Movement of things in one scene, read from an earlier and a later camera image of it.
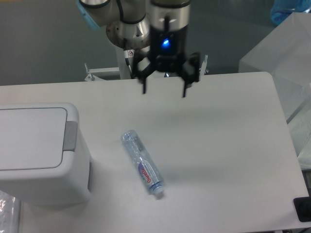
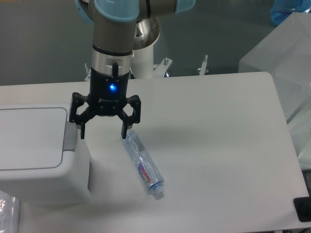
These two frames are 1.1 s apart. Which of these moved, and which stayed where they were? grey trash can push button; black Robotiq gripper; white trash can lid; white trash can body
Moved: black Robotiq gripper
Stayed: grey trash can push button; white trash can body; white trash can lid
